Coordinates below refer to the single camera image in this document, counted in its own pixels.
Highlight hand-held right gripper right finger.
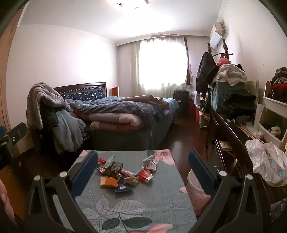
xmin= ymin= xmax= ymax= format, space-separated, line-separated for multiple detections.
xmin=188 ymin=149 xmax=269 ymax=233

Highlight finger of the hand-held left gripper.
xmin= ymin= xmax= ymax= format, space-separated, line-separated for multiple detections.
xmin=9 ymin=122 xmax=27 ymax=147

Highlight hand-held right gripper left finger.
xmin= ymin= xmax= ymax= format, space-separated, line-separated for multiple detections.
xmin=23 ymin=150 xmax=99 ymax=233

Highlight orange cardboard box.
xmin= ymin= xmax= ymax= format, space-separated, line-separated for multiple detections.
xmin=100 ymin=176 xmax=118 ymax=188

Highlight dark printed packet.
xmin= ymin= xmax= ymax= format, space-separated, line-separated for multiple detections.
xmin=105 ymin=162 xmax=124 ymax=175

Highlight blue plastic wrapper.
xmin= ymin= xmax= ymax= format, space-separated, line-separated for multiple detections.
xmin=114 ymin=177 xmax=135 ymax=193

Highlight yellow-brown wrapper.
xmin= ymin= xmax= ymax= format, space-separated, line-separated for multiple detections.
xmin=124 ymin=177 xmax=140 ymax=186

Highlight white paper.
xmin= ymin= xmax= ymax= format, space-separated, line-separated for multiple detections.
xmin=143 ymin=155 xmax=159 ymax=172

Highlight red white carton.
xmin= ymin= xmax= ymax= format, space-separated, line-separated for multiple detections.
xmin=137 ymin=167 xmax=154 ymax=184

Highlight person's left hand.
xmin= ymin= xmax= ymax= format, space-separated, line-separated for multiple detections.
xmin=0 ymin=179 xmax=17 ymax=227

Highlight dark wooden dresser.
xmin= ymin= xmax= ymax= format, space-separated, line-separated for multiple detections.
xmin=206 ymin=105 xmax=287 ymax=233

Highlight grey fleece blanket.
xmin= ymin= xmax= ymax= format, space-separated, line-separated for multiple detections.
xmin=26 ymin=82 xmax=71 ymax=130

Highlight light blue garment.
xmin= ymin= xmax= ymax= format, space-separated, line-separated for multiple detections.
xmin=53 ymin=110 xmax=87 ymax=155

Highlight sofa with piled blankets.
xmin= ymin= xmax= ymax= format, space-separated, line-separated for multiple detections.
xmin=29 ymin=82 xmax=180 ymax=155

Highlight red box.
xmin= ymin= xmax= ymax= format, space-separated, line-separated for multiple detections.
xmin=189 ymin=100 xmax=199 ymax=122

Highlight floral grey tablecloth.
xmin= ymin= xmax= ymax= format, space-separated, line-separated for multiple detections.
xmin=53 ymin=149 xmax=198 ymax=233

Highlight folded pink quilt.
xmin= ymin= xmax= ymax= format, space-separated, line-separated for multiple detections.
xmin=72 ymin=112 xmax=146 ymax=132

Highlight wooden sticks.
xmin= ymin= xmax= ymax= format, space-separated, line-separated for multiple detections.
xmin=238 ymin=124 xmax=265 ymax=144

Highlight white plastic bag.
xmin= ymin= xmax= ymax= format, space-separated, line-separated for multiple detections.
xmin=245 ymin=139 xmax=287 ymax=187

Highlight black suitcase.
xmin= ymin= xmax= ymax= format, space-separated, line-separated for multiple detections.
xmin=173 ymin=90 xmax=190 ymax=118

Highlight white plastic container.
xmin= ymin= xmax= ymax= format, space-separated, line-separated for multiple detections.
xmin=194 ymin=92 xmax=209 ymax=107

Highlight blue duvet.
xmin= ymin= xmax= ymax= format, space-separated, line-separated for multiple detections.
xmin=65 ymin=96 xmax=177 ymax=126

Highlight white storage bin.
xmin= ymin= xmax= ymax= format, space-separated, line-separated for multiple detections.
xmin=258 ymin=106 xmax=287 ymax=146
xmin=263 ymin=67 xmax=287 ymax=108

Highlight starry blue pillow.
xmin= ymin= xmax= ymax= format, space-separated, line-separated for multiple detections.
xmin=60 ymin=89 xmax=107 ymax=100

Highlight dark folded clothes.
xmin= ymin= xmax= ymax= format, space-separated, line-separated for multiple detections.
xmin=224 ymin=93 xmax=257 ymax=121

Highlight beige blanket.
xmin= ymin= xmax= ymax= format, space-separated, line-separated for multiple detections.
xmin=117 ymin=95 xmax=167 ymax=104

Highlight black jacket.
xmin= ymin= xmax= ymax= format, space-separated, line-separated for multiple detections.
xmin=196 ymin=52 xmax=219 ymax=94

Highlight pile of white clothes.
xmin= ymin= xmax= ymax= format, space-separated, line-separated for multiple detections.
xmin=213 ymin=64 xmax=248 ymax=87

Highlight white sheer curtain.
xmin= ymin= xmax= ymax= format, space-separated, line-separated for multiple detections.
xmin=131 ymin=35 xmax=191 ymax=97

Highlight wooden coat rack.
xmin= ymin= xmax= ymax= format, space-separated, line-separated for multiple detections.
xmin=207 ymin=39 xmax=234 ymax=60

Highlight white air conditioner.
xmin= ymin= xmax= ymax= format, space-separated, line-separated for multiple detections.
xmin=210 ymin=21 xmax=226 ymax=48

